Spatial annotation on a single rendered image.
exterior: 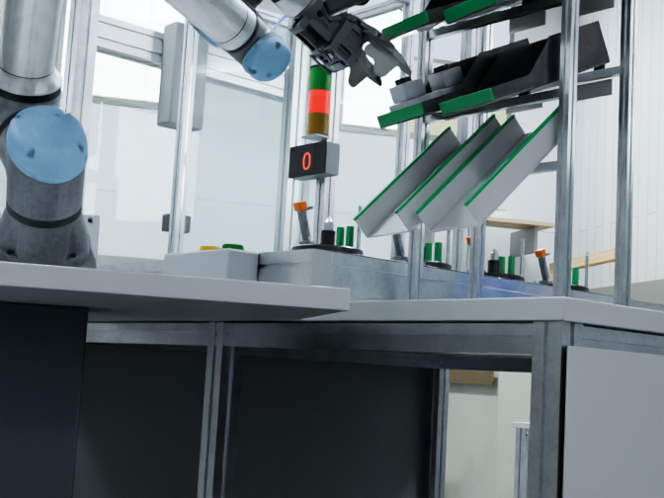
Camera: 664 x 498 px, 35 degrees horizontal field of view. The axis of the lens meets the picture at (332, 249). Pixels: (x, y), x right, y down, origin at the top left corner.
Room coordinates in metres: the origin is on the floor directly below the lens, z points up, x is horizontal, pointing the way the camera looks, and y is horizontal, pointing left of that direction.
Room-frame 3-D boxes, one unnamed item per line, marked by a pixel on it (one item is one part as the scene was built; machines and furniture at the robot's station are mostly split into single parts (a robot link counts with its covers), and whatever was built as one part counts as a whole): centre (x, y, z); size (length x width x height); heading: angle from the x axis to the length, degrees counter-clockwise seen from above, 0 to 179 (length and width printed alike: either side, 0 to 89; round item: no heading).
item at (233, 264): (1.98, 0.23, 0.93); 0.21 x 0.07 x 0.06; 41
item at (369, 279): (2.38, -0.35, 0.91); 1.24 x 0.33 x 0.10; 131
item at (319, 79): (2.28, 0.05, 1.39); 0.05 x 0.05 x 0.05
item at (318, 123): (2.28, 0.05, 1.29); 0.05 x 0.05 x 0.05
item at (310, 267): (2.16, 0.31, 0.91); 0.89 x 0.06 x 0.11; 41
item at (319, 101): (2.28, 0.05, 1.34); 0.05 x 0.05 x 0.05
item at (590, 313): (2.35, -0.32, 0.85); 1.50 x 1.41 x 0.03; 41
